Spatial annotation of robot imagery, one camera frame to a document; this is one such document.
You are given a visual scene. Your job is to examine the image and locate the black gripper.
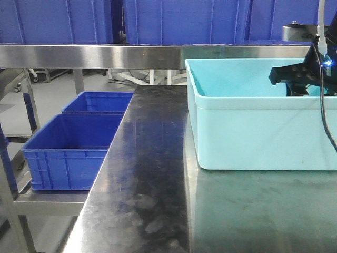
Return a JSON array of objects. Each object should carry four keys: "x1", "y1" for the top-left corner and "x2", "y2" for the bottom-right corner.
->
[{"x1": 269, "y1": 43, "x2": 336, "y2": 96}]

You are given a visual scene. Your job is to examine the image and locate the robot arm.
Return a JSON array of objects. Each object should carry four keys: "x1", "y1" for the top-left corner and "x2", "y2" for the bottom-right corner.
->
[{"x1": 269, "y1": 17, "x2": 336, "y2": 96}]

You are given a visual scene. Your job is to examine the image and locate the far blue crate lower shelf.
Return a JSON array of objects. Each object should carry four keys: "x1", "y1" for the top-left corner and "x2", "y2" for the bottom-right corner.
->
[{"x1": 62, "y1": 91, "x2": 134, "y2": 114}]

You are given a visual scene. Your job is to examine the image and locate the blue crate on lower shelf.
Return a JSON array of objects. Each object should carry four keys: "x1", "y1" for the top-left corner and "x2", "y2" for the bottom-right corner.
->
[{"x1": 22, "y1": 114, "x2": 123, "y2": 191}]

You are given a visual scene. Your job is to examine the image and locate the steel lower side shelf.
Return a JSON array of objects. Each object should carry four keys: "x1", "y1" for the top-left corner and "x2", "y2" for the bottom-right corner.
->
[{"x1": 1, "y1": 69, "x2": 86, "y2": 252}]

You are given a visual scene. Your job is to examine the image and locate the light blue plastic tub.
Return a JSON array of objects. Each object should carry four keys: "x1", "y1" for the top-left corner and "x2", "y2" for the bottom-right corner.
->
[{"x1": 185, "y1": 58, "x2": 336, "y2": 171}]

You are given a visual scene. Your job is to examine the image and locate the blue crate upper middle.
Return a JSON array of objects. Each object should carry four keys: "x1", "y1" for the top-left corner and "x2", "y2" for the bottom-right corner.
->
[{"x1": 123, "y1": 1, "x2": 250, "y2": 45}]

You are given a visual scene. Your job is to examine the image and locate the blue crate upper left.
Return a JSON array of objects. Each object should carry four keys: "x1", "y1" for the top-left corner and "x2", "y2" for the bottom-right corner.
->
[{"x1": 1, "y1": 1, "x2": 119, "y2": 44}]

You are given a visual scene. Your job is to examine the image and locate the black cable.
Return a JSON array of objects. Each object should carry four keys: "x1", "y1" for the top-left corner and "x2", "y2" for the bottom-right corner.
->
[{"x1": 313, "y1": 36, "x2": 337, "y2": 152}]

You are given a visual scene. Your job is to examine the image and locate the white cable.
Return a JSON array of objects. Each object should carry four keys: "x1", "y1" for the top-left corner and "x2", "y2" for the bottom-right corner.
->
[{"x1": 317, "y1": 0, "x2": 328, "y2": 56}]

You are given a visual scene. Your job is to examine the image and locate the stainless steel shelf rail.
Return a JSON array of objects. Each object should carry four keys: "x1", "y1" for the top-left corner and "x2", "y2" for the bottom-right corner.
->
[{"x1": 1, "y1": 44, "x2": 309, "y2": 69}]

